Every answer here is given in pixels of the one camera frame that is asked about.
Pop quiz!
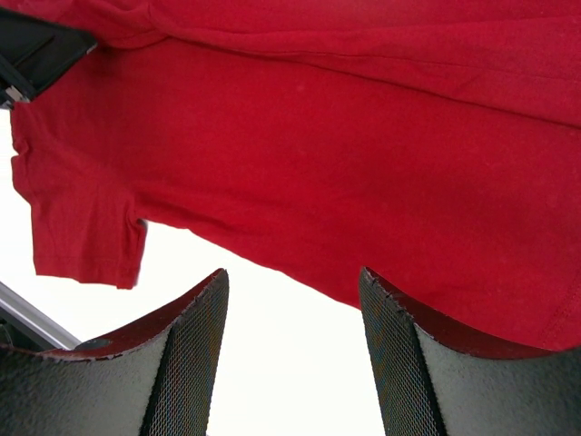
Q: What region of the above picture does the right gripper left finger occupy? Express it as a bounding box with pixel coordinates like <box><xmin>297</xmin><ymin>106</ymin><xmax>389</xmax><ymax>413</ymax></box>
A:
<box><xmin>1</xmin><ymin>269</ymin><xmax>229</xmax><ymax>435</ymax></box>

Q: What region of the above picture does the red t-shirt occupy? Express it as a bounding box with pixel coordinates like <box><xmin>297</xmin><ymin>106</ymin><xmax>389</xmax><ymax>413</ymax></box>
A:
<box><xmin>7</xmin><ymin>1</ymin><xmax>580</xmax><ymax>350</ymax></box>

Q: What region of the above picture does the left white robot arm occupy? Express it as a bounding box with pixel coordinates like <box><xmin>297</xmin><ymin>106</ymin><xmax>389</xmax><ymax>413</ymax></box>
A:
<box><xmin>1</xmin><ymin>7</ymin><xmax>97</xmax><ymax>110</ymax></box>

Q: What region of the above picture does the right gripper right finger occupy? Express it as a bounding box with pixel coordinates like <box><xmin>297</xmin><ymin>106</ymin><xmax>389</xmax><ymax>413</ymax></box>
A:
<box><xmin>359</xmin><ymin>268</ymin><xmax>580</xmax><ymax>435</ymax></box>

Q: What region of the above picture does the aluminium table rail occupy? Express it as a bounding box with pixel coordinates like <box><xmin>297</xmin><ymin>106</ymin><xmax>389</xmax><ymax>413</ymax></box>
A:
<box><xmin>1</xmin><ymin>283</ymin><xmax>82</xmax><ymax>350</ymax></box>

